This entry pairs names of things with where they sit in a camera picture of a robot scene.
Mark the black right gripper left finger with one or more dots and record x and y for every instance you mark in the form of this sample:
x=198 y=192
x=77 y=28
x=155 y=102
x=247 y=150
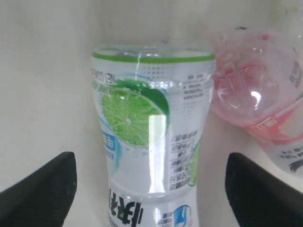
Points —
x=44 y=198

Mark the pink peach soda bottle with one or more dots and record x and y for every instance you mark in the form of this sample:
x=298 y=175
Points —
x=258 y=86

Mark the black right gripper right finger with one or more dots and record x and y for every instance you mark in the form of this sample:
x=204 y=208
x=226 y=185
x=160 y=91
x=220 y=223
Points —
x=259 y=199

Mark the clear bottle lime label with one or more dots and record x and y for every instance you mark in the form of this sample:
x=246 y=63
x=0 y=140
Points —
x=152 y=102

